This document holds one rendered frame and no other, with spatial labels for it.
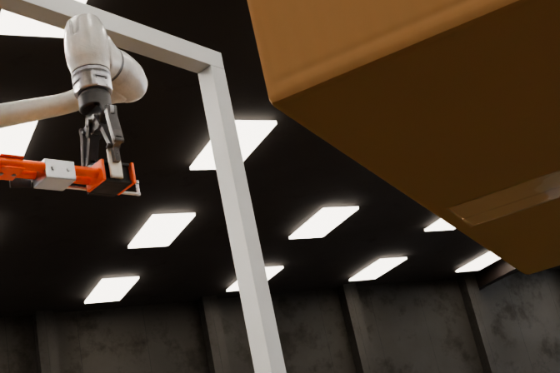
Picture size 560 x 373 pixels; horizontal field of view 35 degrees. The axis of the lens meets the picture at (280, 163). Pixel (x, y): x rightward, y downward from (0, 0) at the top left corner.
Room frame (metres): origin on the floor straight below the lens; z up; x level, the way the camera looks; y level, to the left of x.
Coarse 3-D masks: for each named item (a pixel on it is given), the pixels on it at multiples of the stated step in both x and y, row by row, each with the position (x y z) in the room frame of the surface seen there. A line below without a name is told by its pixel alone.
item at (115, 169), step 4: (108, 148) 1.78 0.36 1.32; (108, 152) 1.77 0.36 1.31; (108, 156) 1.77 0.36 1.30; (108, 160) 1.77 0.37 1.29; (108, 164) 1.78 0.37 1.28; (112, 164) 1.78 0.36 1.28; (116, 164) 1.78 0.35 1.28; (120, 164) 1.79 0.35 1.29; (112, 168) 1.78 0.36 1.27; (116, 168) 1.78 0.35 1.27; (120, 168) 1.79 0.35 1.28; (112, 172) 1.77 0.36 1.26; (116, 172) 1.78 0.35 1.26; (120, 172) 1.79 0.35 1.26; (112, 176) 1.77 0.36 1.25; (116, 176) 1.78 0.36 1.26; (120, 176) 1.79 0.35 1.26
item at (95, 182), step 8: (104, 168) 1.76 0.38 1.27; (128, 168) 1.82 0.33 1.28; (104, 176) 1.76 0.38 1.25; (128, 176) 1.82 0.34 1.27; (88, 184) 1.80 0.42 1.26; (96, 184) 1.78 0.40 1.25; (104, 184) 1.79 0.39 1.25; (112, 184) 1.80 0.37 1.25; (120, 184) 1.81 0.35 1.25; (128, 184) 1.82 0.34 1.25; (96, 192) 1.82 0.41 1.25; (104, 192) 1.83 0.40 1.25; (112, 192) 1.85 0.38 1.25; (120, 192) 1.86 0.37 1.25
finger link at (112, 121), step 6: (108, 108) 1.76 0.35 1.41; (114, 108) 1.77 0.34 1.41; (108, 114) 1.76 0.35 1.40; (114, 114) 1.77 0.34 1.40; (108, 120) 1.76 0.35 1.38; (114, 120) 1.77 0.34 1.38; (108, 126) 1.77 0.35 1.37; (114, 126) 1.76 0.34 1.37; (120, 126) 1.77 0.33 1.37; (114, 132) 1.76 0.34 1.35; (120, 132) 1.77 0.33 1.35; (114, 138) 1.75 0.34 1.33
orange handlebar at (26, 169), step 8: (0, 160) 1.61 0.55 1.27; (8, 160) 1.62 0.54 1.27; (16, 160) 1.63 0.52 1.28; (24, 160) 1.65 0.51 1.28; (0, 168) 1.62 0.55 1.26; (8, 168) 1.63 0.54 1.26; (16, 168) 1.63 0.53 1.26; (24, 168) 1.64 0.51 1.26; (32, 168) 1.66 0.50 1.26; (40, 168) 1.67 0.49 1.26; (80, 168) 1.73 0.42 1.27; (88, 168) 1.75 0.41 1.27; (96, 168) 1.76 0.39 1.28; (0, 176) 1.65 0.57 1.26; (8, 176) 1.66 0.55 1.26; (16, 176) 1.67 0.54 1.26; (24, 176) 1.69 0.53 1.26; (32, 176) 1.70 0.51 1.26; (80, 176) 1.75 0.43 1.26; (88, 176) 1.76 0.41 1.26; (96, 176) 1.77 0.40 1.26
